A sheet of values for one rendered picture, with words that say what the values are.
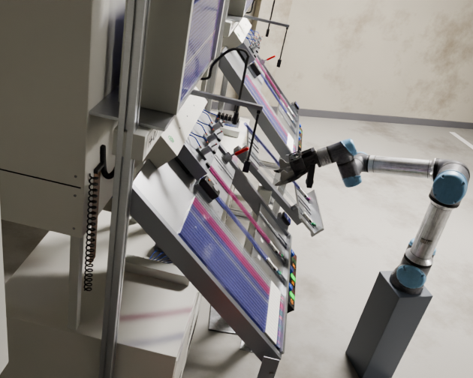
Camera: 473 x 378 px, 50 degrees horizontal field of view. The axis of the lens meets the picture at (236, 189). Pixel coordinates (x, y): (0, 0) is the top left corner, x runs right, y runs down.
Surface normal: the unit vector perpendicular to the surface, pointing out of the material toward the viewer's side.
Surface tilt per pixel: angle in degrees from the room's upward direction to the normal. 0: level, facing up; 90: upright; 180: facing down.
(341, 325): 0
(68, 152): 90
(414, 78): 90
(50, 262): 0
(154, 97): 90
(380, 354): 90
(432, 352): 0
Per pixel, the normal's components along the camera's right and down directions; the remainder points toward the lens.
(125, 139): -0.13, 0.48
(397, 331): 0.25, 0.53
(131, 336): 0.18, -0.85
